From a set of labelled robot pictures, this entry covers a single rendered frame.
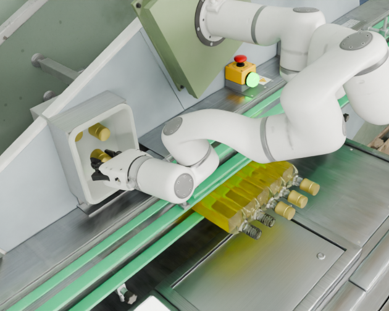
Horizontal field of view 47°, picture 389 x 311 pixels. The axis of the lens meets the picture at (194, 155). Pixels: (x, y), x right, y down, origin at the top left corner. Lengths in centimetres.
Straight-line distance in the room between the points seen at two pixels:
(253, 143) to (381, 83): 23
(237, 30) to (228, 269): 63
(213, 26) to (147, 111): 29
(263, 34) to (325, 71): 37
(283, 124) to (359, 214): 75
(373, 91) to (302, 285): 61
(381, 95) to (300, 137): 15
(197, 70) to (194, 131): 43
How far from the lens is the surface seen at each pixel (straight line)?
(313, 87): 73
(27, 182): 111
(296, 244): 132
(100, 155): 107
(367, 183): 160
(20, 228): 117
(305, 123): 74
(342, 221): 145
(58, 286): 110
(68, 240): 115
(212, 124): 81
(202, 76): 124
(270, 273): 125
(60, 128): 103
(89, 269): 110
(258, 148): 80
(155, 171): 87
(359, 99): 81
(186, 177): 86
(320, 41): 96
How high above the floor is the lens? 161
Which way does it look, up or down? 36 degrees down
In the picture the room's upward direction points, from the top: 119 degrees clockwise
